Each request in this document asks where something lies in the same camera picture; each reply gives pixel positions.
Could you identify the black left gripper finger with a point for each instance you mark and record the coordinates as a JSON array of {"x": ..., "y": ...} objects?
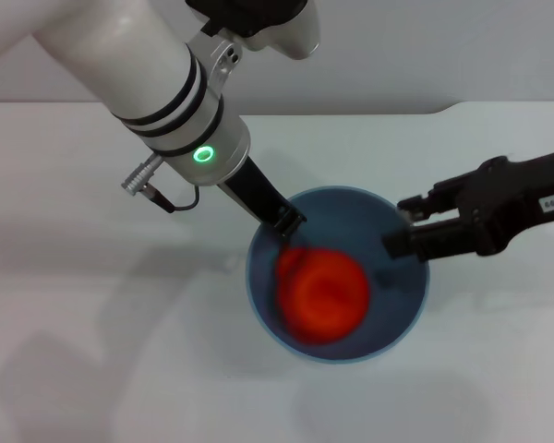
[{"x": 292, "y": 230}]

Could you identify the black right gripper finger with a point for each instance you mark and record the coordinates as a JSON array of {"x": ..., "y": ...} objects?
[
  {"x": 434, "y": 240},
  {"x": 438, "y": 200}
]

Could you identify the orange toy fruit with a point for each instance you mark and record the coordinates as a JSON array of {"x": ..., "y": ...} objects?
[{"x": 323, "y": 295}]

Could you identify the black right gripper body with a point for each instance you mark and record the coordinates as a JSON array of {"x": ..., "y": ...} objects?
[{"x": 517, "y": 194}]

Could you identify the blue ceramic bowl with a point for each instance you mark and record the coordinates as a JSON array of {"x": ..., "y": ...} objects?
[{"x": 392, "y": 318}]

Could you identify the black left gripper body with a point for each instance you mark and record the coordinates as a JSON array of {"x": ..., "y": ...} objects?
[{"x": 258, "y": 194}]

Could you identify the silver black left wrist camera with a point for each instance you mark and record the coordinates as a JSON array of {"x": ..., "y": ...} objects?
[{"x": 286, "y": 37}]

